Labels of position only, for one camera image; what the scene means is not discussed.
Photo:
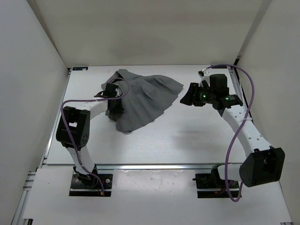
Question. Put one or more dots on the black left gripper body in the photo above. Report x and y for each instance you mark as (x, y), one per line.
(118, 107)

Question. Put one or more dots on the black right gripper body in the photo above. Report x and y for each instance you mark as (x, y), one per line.
(202, 95)

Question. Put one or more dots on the grey pleated skirt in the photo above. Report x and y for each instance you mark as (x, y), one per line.
(147, 99)

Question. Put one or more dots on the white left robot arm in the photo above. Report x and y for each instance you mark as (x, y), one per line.
(73, 132)

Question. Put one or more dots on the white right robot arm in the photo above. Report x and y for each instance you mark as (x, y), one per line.
(263, 163)

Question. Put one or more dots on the blue corner label left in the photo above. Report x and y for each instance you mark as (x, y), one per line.
(80, 68)

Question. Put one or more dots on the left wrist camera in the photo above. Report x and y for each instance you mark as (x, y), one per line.
(111, 91)

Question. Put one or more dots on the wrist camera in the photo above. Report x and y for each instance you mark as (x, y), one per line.
(111, 91)
(204, 76)

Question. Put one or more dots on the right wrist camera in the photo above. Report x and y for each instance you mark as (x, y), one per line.
(204, 76)

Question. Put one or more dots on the aluminium table edge rail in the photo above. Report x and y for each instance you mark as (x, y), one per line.
(154, 166)

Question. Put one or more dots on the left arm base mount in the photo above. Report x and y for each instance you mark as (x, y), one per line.
(85, 186)

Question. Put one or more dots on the aluminium left side rail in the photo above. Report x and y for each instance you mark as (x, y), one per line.
(48, 145)

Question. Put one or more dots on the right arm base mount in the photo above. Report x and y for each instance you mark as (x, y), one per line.
(208, 186)

